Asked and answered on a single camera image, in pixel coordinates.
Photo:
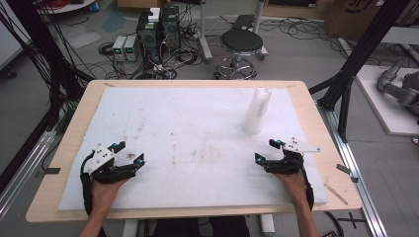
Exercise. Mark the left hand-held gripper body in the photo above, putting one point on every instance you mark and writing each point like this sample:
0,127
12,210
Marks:
102,159

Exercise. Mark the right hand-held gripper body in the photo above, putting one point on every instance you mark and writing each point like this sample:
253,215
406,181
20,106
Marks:
290,154

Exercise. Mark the stack of clear plastic cups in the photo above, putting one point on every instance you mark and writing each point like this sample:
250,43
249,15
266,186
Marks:
257,112

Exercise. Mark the person's right hand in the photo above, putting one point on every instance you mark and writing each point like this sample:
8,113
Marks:
293,187

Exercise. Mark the person's left hand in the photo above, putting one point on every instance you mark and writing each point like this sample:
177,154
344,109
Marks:
105,194

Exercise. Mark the wooden table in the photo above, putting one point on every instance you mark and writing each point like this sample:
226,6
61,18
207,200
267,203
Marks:
315,131

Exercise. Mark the thin wooden stick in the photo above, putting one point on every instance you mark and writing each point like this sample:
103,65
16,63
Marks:
336,194

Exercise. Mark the white table leg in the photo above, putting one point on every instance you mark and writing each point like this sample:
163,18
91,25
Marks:
131,228
267,225

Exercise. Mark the person's legs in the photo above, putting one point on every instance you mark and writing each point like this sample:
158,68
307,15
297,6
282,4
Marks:
201,227

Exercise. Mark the grey power supply unit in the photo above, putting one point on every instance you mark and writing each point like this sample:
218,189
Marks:
131,47
118,47

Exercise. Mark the white floor board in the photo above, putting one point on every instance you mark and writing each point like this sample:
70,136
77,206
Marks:
385,112

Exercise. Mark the black round stool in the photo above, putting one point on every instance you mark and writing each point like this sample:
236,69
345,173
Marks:
241,41

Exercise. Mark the black computer tower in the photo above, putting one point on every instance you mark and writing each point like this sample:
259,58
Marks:
170,28
148,36

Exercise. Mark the white desk leg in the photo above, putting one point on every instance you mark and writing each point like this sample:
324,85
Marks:
205,36
260,19

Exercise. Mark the black flat device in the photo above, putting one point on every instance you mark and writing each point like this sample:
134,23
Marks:
243,22

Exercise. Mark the brown cardboard box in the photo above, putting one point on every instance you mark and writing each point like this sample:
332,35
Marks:
352,16

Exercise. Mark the round white table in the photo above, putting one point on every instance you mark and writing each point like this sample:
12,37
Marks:
69,6

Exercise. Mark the aluminium rail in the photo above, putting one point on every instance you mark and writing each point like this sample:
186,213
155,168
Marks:
29,161
349,164

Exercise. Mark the black metal frame post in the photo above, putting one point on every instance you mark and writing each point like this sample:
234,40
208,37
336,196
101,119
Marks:
359,49

